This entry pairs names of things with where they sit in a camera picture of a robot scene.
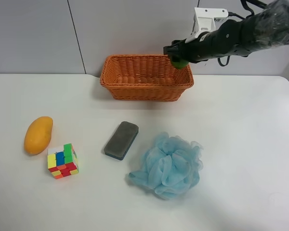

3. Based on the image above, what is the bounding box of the grey whiteboard eraser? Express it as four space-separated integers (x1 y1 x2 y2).
104 121 139 160

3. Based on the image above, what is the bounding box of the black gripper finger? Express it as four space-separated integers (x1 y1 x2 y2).
163 39 188 63

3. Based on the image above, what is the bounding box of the light blue bath pouf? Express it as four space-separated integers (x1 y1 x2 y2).
128 132 203 200

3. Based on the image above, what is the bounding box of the green lemon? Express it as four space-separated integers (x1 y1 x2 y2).
171 60 189 70

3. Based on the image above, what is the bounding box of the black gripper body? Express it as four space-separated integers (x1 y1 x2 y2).
180 19 246 63

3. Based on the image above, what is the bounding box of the orange woven basket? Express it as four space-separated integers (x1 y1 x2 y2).
100 54 194 102

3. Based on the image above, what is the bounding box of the black wrapped robot arm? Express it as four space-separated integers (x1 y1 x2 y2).
163 0 289 69

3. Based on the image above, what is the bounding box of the yellow mango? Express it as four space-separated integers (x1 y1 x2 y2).
24 116 53 155

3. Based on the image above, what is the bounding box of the multicolour puzzle cube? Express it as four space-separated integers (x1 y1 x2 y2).
47 143 79 179

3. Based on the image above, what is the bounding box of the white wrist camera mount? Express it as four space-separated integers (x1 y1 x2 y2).
185 7 229 43

